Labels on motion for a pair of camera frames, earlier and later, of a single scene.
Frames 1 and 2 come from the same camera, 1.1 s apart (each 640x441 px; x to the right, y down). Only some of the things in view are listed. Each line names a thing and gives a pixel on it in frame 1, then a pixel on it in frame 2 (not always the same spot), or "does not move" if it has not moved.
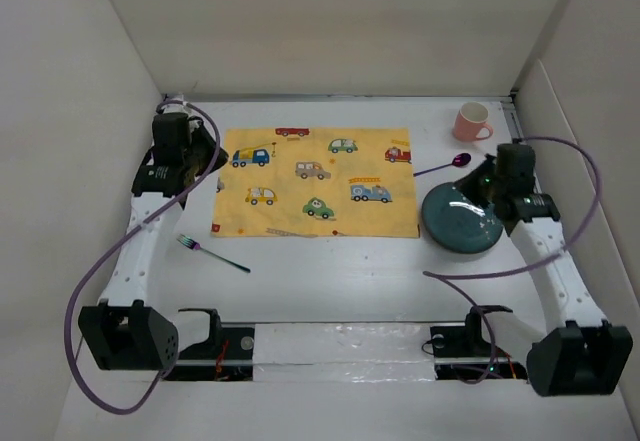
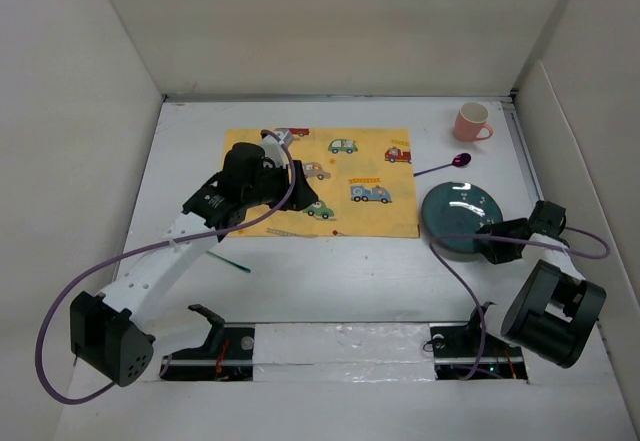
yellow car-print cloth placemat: x=316 y=183 does not move
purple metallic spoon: x=461 y=159 does not move
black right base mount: x=462 y=352 does not move
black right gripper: x=467 y=183 to x=498 y=229
